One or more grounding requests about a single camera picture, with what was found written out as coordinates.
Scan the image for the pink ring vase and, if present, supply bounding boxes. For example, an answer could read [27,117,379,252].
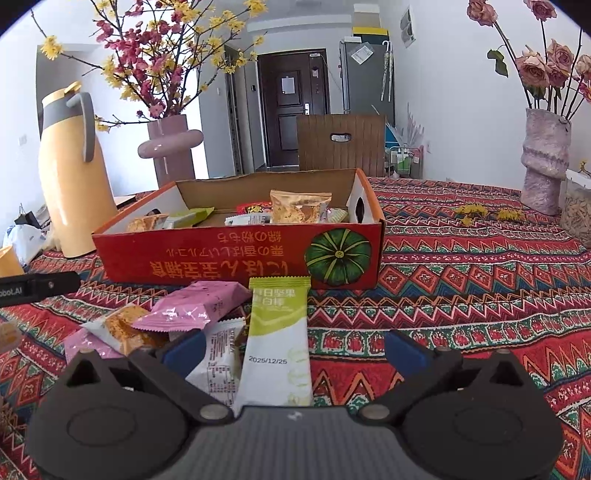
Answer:
[137,114,205,189]

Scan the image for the clear lidded storage jar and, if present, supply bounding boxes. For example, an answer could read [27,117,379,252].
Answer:
[560,168,591,241]

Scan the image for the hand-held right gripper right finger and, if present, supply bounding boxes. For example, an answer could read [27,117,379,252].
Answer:
[355,330,529,425]

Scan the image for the dried pink roses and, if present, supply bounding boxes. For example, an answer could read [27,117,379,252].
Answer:
[466,0,591,121]

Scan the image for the yellow thermos jug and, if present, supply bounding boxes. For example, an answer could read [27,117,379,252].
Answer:
[38,80,118,259]

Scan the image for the white dried grass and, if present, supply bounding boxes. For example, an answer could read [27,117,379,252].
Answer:
[402,104,426,146]

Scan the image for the yellow mug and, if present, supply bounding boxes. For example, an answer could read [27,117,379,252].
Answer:
[0,246,26,278]

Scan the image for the dark entrance door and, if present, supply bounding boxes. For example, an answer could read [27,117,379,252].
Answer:
[257,50,332,168]

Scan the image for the white folded umbrella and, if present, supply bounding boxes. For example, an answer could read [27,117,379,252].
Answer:
[381,41,395,102]

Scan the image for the grey refrigerator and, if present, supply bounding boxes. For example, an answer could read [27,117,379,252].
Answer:
[339,39,395,116]

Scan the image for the wooden chair back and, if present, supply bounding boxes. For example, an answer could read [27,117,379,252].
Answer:
[295,114,387,177]

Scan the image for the white orange cracker packet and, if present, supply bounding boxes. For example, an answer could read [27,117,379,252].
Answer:
[81,304,171,356]
[127,213,170,233]

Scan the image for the tan cracker packet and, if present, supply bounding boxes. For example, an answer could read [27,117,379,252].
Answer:
[270,190,333,225]

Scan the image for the green white stick packet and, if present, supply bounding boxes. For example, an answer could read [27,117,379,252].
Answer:
[232,276,311,408]

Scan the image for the plain cardboard box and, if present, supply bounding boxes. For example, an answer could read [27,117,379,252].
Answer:
[353,4,382,28]

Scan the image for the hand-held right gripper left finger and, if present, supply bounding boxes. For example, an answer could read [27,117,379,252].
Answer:
[60,329,236,425]

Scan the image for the green snack packet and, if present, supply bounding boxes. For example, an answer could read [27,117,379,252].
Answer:
[163,207,216,230]

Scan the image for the pink and yellow blossom branches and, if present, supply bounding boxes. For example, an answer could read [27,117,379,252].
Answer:
[30,0,269,134]

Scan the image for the red cardboard box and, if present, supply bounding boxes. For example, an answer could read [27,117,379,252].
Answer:
[91,168,386,291]

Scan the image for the white plastic bag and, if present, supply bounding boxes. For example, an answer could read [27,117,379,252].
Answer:
[2,224,47,264]

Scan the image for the pink snack packet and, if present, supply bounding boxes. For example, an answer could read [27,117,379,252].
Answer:
[64,328,123,365]
[131,281,253,333]

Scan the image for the trolley with bottles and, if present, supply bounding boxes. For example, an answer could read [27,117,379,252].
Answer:
[387,144,423,178]

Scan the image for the pink textured vase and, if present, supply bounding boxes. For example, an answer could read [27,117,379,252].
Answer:
[521,107,572,217]

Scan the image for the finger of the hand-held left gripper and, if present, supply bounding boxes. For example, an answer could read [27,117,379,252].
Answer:
[25,271,81,298]

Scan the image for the white packet with label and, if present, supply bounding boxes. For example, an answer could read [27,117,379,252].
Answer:
[185,318,247,407]

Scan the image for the orange snack packet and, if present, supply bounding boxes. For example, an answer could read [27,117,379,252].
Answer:
[0,322,23,361]

